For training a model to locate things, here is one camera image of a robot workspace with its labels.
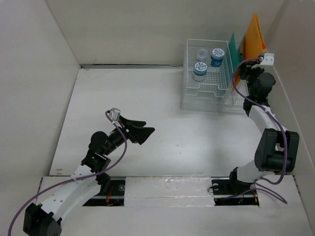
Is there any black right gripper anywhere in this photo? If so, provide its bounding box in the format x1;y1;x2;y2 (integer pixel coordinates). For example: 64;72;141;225
239;60;265;96

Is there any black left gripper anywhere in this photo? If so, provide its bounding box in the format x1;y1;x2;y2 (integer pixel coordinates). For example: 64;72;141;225
103;115;154;156

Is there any green clip file folder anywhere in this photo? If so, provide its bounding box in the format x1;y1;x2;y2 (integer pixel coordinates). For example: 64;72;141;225
228;32;245;70

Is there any orange file folder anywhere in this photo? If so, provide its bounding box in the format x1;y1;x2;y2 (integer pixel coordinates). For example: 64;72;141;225
230;12;268;95

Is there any blue pin jar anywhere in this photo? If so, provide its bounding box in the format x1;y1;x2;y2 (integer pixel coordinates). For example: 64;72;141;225
210;48;225;67
192;61;208;82

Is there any clear paper clip jar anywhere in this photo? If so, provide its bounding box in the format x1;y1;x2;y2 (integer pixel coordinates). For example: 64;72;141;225
196;49;209;62

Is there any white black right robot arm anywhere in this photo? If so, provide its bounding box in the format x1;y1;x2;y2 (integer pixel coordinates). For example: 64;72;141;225
227;58;300;194

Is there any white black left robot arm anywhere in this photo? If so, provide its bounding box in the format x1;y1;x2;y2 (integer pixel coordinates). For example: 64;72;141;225
23;117;155;236

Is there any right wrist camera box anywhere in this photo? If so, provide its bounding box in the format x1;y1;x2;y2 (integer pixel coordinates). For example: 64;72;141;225
252;53;275;69

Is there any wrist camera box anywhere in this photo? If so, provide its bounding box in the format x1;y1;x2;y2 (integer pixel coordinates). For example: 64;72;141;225
110;108;121;122
252;53;275;69

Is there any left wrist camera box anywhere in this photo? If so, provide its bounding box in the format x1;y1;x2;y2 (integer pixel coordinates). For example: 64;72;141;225
110;108;121;122

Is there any white wire desk organizer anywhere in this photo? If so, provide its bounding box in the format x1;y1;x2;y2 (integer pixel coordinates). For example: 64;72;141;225
181;39;246;115

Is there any front mounting rail with wires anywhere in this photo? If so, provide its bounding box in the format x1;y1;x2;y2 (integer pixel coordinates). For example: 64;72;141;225
84;176;259;207

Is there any metal rail at back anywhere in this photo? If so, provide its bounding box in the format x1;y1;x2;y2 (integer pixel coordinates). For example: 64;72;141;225
81;64;183;69

